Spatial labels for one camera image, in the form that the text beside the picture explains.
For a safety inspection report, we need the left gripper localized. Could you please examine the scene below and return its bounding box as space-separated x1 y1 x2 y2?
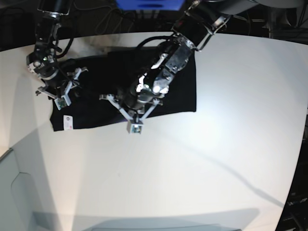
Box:
99 91 163 124

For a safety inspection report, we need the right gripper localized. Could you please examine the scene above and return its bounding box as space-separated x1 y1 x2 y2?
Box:
35 67 88 101

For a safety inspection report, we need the black T-shirt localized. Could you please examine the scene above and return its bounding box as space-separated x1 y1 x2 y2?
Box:
50 47 197 131

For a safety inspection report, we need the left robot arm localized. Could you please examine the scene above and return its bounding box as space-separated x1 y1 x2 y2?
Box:
99 0 232 126

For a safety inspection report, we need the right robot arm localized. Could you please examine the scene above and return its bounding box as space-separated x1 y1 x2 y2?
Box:
26 0 88 108

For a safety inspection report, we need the blue plastic box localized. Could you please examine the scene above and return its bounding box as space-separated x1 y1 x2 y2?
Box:
116 0 185 11

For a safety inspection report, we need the white chair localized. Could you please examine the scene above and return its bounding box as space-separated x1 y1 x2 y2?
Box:
0 144 73 231

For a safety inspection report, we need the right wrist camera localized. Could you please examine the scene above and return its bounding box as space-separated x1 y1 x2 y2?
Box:
54 95 71 110

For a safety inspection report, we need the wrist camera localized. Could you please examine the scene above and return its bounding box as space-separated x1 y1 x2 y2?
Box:
54 95 71 110
127 121 143 134

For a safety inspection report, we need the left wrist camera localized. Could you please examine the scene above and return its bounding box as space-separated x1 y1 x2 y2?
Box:
127 121 143 134

